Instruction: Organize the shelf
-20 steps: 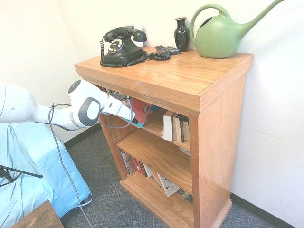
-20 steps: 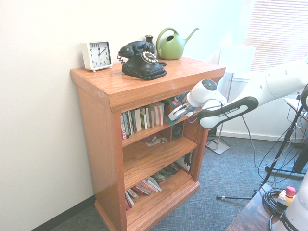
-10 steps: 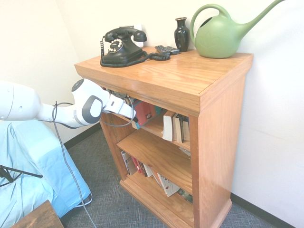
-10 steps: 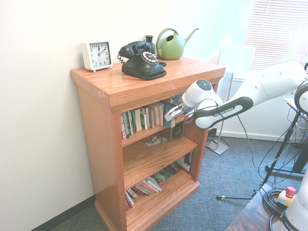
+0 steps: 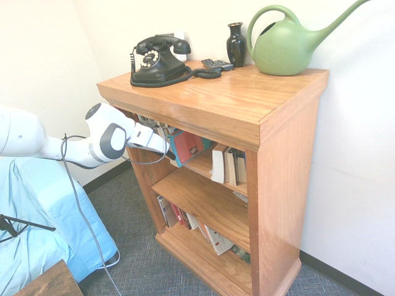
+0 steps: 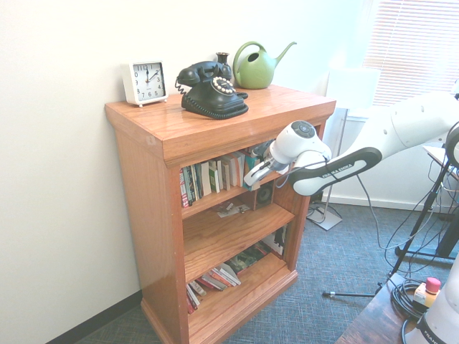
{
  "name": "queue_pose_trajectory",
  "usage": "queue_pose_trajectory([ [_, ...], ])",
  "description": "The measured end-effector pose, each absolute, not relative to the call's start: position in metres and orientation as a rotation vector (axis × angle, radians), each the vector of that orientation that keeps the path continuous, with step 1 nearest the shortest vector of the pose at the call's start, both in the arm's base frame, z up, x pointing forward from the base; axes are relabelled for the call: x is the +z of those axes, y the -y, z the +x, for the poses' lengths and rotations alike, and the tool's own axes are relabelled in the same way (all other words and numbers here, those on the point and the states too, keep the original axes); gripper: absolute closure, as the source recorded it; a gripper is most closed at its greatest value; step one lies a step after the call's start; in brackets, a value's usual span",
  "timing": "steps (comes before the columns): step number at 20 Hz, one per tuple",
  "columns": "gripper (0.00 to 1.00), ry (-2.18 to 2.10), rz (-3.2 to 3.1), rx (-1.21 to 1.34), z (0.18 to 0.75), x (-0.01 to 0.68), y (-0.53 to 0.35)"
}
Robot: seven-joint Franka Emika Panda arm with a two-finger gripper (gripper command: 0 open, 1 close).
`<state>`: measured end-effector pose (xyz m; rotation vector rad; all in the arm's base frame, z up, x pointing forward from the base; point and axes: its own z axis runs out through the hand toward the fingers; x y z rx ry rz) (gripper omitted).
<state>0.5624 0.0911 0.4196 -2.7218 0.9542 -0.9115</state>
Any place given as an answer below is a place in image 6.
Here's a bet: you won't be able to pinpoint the small wooden speaker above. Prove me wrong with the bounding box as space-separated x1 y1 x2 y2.
255 181 275 211

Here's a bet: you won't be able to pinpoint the dark wooden table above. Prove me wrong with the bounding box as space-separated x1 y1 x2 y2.
335 274 459 344

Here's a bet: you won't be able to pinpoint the red striped paperback book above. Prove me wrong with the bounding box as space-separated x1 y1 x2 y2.
196 272 230 292

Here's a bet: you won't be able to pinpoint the green cover book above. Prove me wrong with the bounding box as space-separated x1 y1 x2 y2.
209 166 221 194

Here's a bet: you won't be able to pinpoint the green plastic watering can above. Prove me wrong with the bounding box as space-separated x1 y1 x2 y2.
232 41 298 90

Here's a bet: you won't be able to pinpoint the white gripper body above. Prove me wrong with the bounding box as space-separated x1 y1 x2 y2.
243 159 285 187

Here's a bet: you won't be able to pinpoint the black vintage rotary telephone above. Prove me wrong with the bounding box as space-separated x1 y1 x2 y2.
174 61 250 120

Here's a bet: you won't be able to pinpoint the red white spine book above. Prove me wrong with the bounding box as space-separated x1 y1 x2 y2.
179 167 191 209

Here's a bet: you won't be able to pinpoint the red yellow emergency stop button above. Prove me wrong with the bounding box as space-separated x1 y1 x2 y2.
414 277 443 309

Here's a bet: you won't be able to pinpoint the loose paper cards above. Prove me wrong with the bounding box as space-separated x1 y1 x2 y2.
216 202 252 219

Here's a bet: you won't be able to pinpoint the wooden bookshelf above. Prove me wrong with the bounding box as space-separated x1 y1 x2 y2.
104 84 337 344

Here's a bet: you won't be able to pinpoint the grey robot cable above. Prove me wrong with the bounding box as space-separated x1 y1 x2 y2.
356 174 387 249

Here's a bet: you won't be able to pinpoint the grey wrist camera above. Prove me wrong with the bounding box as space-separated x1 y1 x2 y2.
250 142 271 160

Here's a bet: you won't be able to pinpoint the coiled black cable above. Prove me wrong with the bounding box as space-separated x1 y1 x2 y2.
390 279 431 320

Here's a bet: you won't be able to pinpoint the white square alarm clock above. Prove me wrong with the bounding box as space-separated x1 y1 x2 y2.
120 59 169 108

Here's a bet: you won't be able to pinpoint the thick paperback orange cover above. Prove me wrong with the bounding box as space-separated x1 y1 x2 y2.
229 150 247 188

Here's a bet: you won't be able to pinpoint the black tripod stand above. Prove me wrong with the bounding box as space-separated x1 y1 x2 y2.
321 168 459 298

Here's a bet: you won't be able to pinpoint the black ceramic vase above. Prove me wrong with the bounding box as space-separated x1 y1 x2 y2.
215 52 231 78

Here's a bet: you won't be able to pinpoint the dark green magazine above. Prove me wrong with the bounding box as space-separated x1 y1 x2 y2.
224 243 273 275

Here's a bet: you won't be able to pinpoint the white window blinds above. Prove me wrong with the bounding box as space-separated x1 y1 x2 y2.
361 0 459 108

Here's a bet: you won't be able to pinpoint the dark spine paperback book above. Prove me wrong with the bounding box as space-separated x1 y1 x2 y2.
186 165 197 204
194 163 203 200

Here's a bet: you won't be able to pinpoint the black white cover book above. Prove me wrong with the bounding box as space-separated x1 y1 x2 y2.
261 224 288 259

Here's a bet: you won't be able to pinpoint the white cover paperback book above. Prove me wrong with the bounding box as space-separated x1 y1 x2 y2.
214 263 242 287

